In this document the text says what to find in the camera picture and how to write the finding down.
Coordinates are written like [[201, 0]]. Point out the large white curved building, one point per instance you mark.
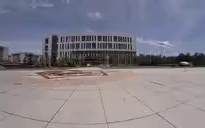
[[96, 45]]

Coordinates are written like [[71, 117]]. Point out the white vehicle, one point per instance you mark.
[[184, 63]]

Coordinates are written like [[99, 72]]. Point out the red-edged raised planter bed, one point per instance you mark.
[[68, 73]]

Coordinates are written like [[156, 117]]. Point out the row of dark trees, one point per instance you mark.
[[176, 60]]

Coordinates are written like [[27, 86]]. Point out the pale concrete slab plaza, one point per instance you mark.
[[90, 106]]

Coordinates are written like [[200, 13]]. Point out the low grey building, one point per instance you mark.
[[25, 58]]

